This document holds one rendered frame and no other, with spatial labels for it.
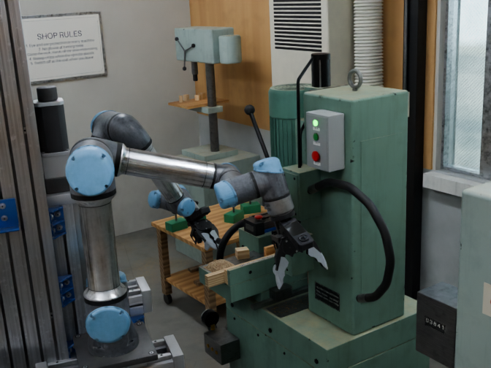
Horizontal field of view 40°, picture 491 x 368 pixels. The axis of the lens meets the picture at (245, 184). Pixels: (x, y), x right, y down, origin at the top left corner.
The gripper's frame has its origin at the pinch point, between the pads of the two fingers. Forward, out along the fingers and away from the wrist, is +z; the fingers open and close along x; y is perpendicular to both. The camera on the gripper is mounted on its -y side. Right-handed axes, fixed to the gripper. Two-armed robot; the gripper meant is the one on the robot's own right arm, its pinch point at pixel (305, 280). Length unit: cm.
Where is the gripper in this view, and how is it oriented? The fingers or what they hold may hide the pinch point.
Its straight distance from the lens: 189.2
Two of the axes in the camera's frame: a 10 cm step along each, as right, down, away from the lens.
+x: -9.1, 3.3, -2.6
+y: -3.0, -0.8, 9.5
